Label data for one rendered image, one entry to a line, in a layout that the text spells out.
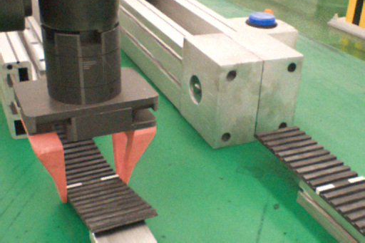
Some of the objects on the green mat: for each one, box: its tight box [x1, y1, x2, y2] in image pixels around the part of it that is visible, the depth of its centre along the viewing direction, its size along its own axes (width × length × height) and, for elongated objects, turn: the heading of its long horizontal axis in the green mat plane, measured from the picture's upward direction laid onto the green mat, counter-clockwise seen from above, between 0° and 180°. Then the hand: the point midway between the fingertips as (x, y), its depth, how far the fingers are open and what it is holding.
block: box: [180, 30, 304, 149], centre depth 57 cm, size 9×12×10 cm
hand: (92, 184), depth 44 cm, fingers closed on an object, 5 cm apart
